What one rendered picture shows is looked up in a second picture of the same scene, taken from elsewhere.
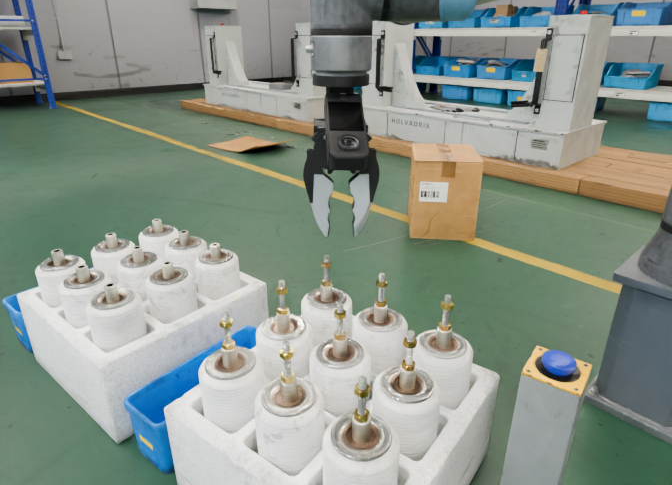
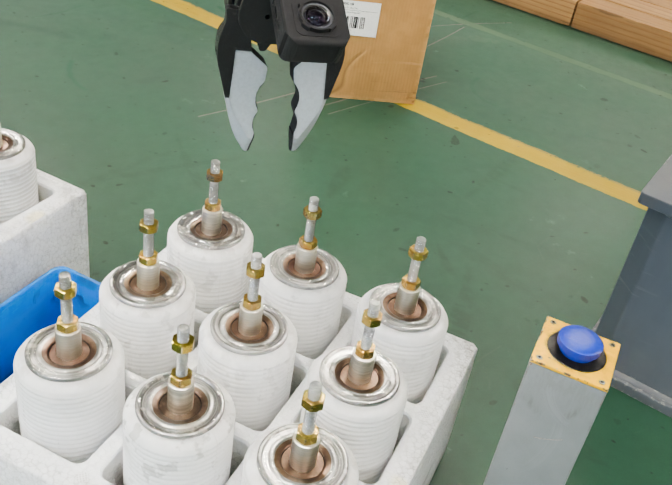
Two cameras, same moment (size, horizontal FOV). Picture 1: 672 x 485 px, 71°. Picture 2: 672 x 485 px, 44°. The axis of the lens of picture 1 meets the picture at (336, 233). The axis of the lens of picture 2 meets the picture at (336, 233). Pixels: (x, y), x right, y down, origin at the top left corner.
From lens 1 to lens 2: 0.13 m
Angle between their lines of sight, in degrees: 19
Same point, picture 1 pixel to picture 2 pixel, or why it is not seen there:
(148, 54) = not seen: outside the picture
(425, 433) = (384, 444)
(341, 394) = (254, 392)
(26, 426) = not seen: outside the picture
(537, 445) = (537, 452)
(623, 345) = (638, 293)
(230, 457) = not seen: outside the picture
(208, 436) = (40, 470)
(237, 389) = (88, 395)
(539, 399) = (550, 395)
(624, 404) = (627, 371)
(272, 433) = (159, 464)
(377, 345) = (302, 310)
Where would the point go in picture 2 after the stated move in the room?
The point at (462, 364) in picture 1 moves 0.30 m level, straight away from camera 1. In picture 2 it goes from (434, 339) to (438, 188)
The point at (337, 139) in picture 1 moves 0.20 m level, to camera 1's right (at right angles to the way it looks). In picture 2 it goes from (297, 8) to (571, 26)
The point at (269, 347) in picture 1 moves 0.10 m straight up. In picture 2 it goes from (128, 320) to (128, 236)
